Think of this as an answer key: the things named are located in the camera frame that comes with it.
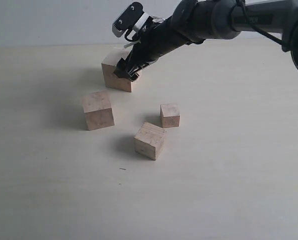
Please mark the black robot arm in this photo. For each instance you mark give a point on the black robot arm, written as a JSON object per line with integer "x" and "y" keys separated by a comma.
{"x": 194, "y": 22}

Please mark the third largest wooden cube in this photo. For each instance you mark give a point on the third largest wooden cube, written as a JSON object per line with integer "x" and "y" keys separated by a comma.
{"x": 149, "y": 140}

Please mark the smallest wooden cube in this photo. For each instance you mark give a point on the smallest wooden cube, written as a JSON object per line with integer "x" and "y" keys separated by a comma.
{"x": 170, "y": 115}

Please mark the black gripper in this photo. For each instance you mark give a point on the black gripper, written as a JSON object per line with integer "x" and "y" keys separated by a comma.
{"x": 158, "y": 41}

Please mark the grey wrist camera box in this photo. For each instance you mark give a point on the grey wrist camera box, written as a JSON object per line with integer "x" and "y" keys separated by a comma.
{"x": 132, "y": 18}

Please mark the second largest wooden cube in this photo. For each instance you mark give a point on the second largest wooden cube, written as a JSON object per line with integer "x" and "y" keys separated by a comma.
{"x": 97, "y": 110}

